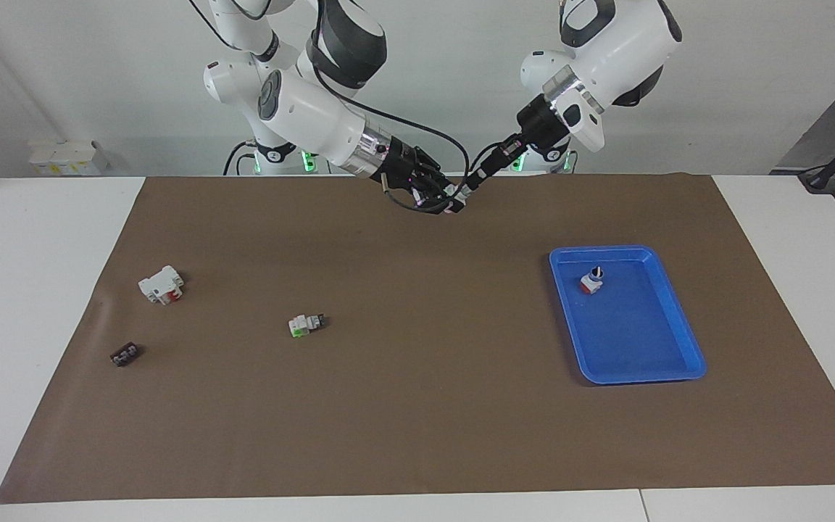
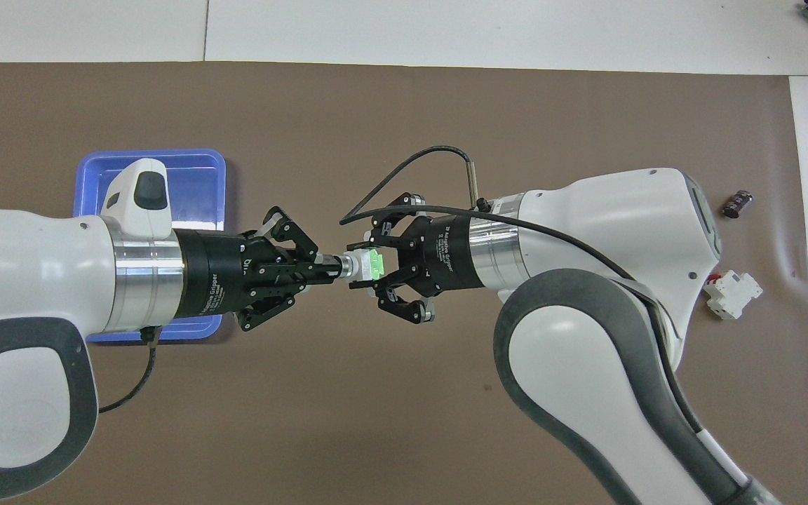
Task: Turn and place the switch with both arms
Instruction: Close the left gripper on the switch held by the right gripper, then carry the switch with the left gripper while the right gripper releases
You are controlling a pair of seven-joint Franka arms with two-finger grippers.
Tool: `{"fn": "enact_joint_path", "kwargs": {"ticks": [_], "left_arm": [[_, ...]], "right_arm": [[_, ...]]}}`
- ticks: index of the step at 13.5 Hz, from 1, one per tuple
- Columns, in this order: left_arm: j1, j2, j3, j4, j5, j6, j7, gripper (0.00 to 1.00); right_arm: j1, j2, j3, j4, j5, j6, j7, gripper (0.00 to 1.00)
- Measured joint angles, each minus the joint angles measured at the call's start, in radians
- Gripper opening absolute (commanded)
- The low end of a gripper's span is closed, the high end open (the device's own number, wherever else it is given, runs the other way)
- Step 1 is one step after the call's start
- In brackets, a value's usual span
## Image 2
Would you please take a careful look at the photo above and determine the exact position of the selector switch with green base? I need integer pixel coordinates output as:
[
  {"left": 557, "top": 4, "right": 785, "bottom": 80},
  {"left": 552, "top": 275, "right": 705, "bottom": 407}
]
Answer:
[{"left": 320, "top": 250, "right": 385, "bottom": 287}]

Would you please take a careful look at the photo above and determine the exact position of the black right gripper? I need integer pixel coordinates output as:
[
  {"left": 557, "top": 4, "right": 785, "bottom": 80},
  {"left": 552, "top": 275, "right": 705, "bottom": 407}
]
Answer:
[{"left": 348, "top": 193, "right": 482, "bottom": 325}]

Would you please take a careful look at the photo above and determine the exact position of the small dark brown capacitor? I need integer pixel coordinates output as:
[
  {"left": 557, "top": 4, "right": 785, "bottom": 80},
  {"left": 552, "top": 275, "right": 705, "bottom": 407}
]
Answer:
[{"left": 722, "top": 189, "right": 754, "bottom": 218}]

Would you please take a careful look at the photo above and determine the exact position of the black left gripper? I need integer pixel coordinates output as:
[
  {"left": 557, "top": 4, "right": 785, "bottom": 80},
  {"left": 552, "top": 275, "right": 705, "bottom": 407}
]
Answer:
[{"left": 178, "top": 206, "right": 340, "bottom": 332}]

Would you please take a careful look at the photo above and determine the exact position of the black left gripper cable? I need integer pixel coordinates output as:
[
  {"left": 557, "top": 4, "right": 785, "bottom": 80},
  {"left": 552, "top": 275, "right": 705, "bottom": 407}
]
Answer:
[{"left": 97, "top": 326, "right": 159, "bottom": 415}]

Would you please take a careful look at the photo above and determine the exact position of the white and red circuit breaker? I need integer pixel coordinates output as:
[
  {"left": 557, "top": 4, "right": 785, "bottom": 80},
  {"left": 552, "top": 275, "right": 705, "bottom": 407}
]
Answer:
[{"left": 704, "top": 270, "right": 764, "bottom": 321}]

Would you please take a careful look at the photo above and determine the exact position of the blue plastic tray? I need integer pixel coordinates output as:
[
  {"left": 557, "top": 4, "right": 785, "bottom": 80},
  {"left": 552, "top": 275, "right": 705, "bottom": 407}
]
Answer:
[{"left": 73, "top": 149, "right": 227, "bottom": 342}]

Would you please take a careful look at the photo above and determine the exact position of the brown paper table mat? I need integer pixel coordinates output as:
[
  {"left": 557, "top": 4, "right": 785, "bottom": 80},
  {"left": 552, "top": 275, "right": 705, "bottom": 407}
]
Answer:
[{"left": 0, "top": 62, "right": 808, "bottom": 505}]

